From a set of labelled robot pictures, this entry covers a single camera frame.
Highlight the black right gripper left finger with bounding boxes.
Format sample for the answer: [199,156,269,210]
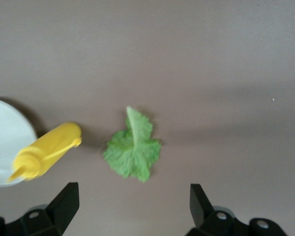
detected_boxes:
[0,181,80,236]

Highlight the pale beige round plate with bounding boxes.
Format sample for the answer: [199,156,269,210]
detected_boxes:
[0,97,37,188]

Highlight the green lettuce leaf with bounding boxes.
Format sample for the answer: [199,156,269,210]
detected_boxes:
[103,105,162,183]

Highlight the yellow squeeze bottle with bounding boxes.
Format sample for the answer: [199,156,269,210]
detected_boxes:
[6,121,83,183]

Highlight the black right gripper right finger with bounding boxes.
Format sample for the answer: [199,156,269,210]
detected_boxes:
[185,183,290,236]

